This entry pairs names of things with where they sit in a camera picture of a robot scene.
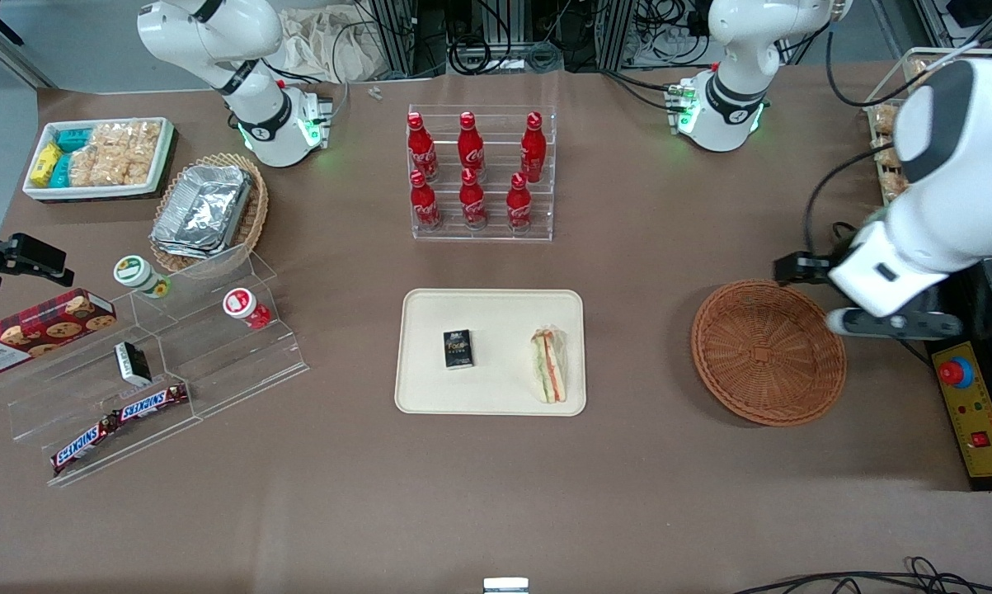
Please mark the sandwich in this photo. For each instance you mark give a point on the sandwich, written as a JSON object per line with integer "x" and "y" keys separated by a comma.
{"x": 549, "y": 367}

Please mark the small white device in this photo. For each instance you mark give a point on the small white device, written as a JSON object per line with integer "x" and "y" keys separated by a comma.
{"x": 505, "y": 586}

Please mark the aluminium foil container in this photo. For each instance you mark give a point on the aluminium foil container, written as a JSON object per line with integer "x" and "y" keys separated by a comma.
{"x": 203, "y": 210}

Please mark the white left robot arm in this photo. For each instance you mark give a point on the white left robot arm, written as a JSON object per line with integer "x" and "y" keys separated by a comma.
{"x": 966, "y": 165}

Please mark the cream plastic tray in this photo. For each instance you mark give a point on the cream plastic tray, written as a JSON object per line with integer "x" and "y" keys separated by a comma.
{"x": 504, "y": 388}

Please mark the green lid cup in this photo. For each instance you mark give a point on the green lid cup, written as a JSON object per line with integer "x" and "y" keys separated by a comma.
{"x": 137, "y": 274}

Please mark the teal snack packet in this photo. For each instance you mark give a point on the teal snack packet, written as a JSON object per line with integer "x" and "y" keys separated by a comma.
{"x": 73, "y": 139}
{"x": 61, "y": 172}

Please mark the aluminium frame post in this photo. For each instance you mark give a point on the aluminium frame post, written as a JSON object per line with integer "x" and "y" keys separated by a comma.
{"x": 615, "y": 33}
{"x": 398, "y": 37}

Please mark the beige cloth bag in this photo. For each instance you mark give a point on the beige cloth bag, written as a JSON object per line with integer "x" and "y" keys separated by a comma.
{"x": 322, "y": 45}

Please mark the small black packet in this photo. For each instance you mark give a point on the small black packet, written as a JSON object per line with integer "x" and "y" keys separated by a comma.
{"x": 133, "y": 365}

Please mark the yellow snack packet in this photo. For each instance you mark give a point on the yellow snack packet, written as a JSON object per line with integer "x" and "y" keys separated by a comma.
{"x": 44, "y": 165}

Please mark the brown chocolate bar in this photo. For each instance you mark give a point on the brown chocolate bar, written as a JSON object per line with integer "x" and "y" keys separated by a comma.
{"x": 83, "y": 445}
{"x": 153, "y": 403}

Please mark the clear acrylic stepped shelf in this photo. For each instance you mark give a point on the clear acrylic stepped shelf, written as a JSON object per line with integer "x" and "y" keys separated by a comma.
{"x": 240, "y": 363}
{"x": 42, "y": 404}

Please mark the bread roll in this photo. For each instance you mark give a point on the bread roll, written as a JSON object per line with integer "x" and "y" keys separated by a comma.
{"x": 885, "y": 120}
{"x": 893, "y": 183}

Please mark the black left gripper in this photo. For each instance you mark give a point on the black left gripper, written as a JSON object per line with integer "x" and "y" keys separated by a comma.
{"x": 802, "y": 268}

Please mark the red cola bottle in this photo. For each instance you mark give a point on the red cola bottle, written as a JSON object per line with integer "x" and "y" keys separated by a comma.
{"x": 421, "y": 148}
{"x": 425, "y": 205}
{"x": 471, "y": 147}
{"x": 533, "y": 148}
{"x": 519, "y": 205}
{"x": 472, "y": 202}

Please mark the yellow emergency stop control box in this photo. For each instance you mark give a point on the yellow emergency stop control box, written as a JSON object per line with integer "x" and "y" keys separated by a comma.
{"x": 978, "y": 412}

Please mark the red tartan cookie box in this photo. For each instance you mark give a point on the red tartan cookie box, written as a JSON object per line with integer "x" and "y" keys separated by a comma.
{"x": 34, "y": 334}

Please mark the white plastic snack bin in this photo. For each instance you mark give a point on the white plastic snack bin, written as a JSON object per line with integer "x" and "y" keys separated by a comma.
{"x": 162, "y": 165}

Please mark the clear bag of crackers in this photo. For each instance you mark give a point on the clear bag of crackers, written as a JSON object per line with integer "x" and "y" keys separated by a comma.
{"x": 120, "y": 153}

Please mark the red and white cup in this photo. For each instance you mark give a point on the red and white cup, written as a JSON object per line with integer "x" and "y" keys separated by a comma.
{"x": 242, "y": 305}

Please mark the light wicker basket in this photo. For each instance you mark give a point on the light wicker basket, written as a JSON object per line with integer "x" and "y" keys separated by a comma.
{"x": 256, "y": 214}

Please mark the small black card box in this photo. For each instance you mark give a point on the small black card box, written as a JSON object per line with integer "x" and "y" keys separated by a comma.
{"x": 458, "y": 350}

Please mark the brown wicker basket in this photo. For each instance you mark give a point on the brown wicker basket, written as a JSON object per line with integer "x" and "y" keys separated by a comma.
{"x": 768, "y": 355}

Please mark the clear acrylic bottle rack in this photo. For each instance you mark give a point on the clear acrylic bottle rack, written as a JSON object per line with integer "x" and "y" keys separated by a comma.
{"x": 496, "y": 165}

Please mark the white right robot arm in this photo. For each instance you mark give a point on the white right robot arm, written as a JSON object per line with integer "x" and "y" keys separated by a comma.
{"x": 215, "y": 41}

